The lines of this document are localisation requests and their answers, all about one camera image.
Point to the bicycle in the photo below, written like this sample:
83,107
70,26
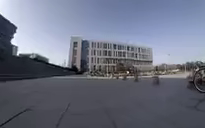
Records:
204,78

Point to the low distant building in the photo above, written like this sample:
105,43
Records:
35,57

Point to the short bollard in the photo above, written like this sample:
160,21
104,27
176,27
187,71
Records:
155,80
136,77

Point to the white multi-storey building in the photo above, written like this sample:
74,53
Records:
113,53

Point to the dark sloped wall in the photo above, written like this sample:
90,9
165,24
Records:
23,68

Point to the dark building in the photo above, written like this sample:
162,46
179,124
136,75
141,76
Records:
0,36

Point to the row of distant trees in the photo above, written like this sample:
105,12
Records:
180,66

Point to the grey paved ground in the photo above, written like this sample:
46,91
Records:
100,103

